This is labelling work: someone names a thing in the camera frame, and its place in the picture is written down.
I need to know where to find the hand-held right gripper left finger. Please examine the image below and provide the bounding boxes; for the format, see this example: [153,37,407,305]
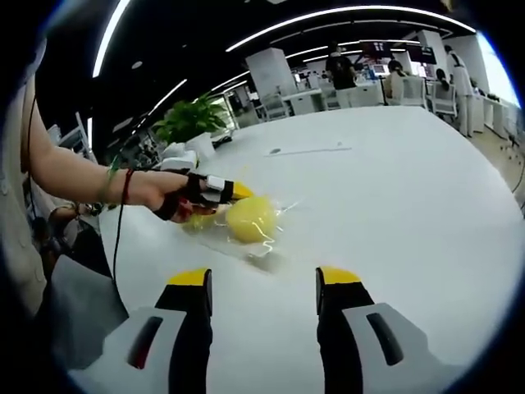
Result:
[67,267,214,394]

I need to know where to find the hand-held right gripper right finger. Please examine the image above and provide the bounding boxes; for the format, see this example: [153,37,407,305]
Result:
[314,265,461,394]

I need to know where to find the yellow rectangular silicone block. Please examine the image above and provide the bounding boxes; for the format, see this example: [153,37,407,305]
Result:
[181,214,229,237]

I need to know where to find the yellow round silicone block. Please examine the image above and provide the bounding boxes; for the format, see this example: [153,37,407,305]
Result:
[225,195,278,244]

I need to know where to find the person's left hand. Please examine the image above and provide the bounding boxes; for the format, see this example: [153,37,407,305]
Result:
[124,171,194,225]

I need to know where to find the white plant pot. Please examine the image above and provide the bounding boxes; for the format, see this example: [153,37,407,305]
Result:
[184,135,217,162]

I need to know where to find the green potted plant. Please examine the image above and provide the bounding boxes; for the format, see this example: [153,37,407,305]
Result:
[153,93,229,145]

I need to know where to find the short ceiling light strip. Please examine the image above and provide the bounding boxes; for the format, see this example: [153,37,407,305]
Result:
[155,78,188,109]

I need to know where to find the white office chair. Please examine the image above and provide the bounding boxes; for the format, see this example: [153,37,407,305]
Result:
[431,83,459,121]
[401,76,428,109]
[262,94,293,122]

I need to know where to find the long ceiling light strip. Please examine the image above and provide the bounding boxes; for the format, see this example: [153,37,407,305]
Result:
[226,5,477,53]
[91,0,133,80]

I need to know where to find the person's beige garment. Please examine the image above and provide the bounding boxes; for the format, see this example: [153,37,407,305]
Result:
[0,40,47,305]

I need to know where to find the red string bracelet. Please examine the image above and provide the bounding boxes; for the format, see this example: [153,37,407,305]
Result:
[120,167,136,205]

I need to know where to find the green bracelet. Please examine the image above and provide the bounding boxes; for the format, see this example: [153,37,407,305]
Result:
[99,165,121,204]

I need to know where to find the black cable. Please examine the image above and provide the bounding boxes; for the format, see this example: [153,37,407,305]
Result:
[25,77,125,297]

